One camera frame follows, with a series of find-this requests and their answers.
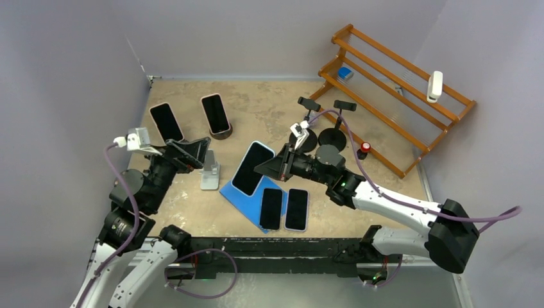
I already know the silver phone stand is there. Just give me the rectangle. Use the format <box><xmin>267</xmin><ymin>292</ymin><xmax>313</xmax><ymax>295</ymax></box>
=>
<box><xmin>200</xmin><ymin>149</ymin><xmax>221</xmax><ymax>191</ymax></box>

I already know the blue mat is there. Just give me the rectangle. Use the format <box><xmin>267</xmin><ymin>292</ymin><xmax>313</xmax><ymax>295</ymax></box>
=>
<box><xmin>219</xmin><ymin>177</ymin><xmax>287</xmax><ymax>234</ymax></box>

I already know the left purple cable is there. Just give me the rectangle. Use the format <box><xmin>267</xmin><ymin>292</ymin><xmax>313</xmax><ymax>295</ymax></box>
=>
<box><xmin>74</xmin><ymin>142</ymin><xmax>239</xmax><ymax>308</ymax></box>

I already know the red black knob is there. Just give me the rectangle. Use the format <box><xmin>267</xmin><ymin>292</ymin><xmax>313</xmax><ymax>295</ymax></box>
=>
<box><xmin>356</xmin><ymin>142</ymin><xmax>371</xmax><ymax>160</ymax></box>

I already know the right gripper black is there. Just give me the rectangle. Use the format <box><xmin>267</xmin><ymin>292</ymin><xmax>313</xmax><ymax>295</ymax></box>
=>
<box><xmin>255</xmin><ymin>144</ymin><xmax>332</xmax><ymax>185</ymax></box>

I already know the black round phone stand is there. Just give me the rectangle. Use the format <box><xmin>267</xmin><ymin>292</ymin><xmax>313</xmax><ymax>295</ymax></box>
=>
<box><xmin>289</xmin><ymin>96</ymin><xmax>321</xmax><ymax>153</ymax></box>
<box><xmin>318</xmin><ymin>99</ymin><xmax>357</xmax><ymax>151</ymax></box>

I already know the orange wooden rack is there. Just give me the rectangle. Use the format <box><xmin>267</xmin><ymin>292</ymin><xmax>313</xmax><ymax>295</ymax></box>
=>
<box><xmin>312</xmin><ymin>24</ymin><xmax>476</xmax><ymax>178</ymax></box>

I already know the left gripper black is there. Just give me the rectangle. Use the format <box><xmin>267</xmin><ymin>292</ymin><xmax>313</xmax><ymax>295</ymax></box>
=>
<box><xmin>140</xmin><ymin>136</ymin><xmax>209</xmax><ymax>212</ymax></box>

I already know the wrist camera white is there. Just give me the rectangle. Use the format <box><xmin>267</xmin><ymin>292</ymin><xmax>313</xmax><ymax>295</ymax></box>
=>
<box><xmin>113</xmin><ymin>127</ymin><xmax>162</xmax><ymax>156</ymax></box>
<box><xmin>289</xmin><ymin>120</ymin><xmax>310</xmax><ymax>150</ymax></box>

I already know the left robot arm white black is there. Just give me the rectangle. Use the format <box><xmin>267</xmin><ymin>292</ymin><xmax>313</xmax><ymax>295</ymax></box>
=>
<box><xmin>72</xmin><ymin>133</ymin><xmax>211</xmax><ymax>307</ymax></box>

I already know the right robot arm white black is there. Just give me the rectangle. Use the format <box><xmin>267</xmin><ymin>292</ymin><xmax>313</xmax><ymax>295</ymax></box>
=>
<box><xmin>254</xmin><ymin>144</ymin><xmax>480</xmax><ymax>273</ymax></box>

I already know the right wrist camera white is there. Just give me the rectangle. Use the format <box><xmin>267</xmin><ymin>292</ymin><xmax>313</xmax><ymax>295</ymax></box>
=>
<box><xmin>289</xmin><ymin>120</ymin><xmax>310</xmax><ymax>150</ymax></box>

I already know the pink phone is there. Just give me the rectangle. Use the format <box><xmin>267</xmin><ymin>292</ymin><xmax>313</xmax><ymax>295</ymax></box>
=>
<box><xmin>149</xmin><ymin>102</ymin><xmax>185</xmax><ymax>142</ymax></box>
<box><xmin>201</xmin><ymin>93</ymin><xmax>231</xmax><ymax>135</ymax></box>

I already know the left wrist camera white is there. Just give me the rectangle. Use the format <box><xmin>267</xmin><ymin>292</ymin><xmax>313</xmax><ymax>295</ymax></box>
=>
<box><xmin>113</xmin><ymin>127</ymin><xmax>162</xmax><ymax>156</ymax></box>

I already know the blue white eraser block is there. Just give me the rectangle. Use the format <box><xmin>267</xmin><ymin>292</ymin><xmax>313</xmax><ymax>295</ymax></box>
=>
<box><xmin>337</xmin><ymin>67</ymin><xmax>353</xmax><ymax>81</ymax></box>

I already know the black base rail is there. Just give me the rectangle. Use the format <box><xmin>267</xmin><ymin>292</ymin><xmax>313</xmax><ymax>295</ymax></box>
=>
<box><xmin>89</xmin><ymin>235</ymin><xmax>421</xmax><ymax>282</ymax></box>

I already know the brown round phone stand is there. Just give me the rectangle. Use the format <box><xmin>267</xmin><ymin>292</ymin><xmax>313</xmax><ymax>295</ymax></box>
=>
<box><xmin>209</xmin><ymin>126</ymin><xmax>233</xmax><ymax>140</ymax></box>

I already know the white stapler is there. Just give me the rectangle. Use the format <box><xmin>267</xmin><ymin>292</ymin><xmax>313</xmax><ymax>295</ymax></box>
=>
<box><xmin>426</xmin><ymin>71</ymin><xmax>443</xmax><ymax>103</ymax></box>

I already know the light blue phone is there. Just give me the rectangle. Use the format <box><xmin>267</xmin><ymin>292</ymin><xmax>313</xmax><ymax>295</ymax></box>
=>
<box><xmin>231</xmin><ymin>141</ymin><xmax>275</xmax><ymax>196</ymax></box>

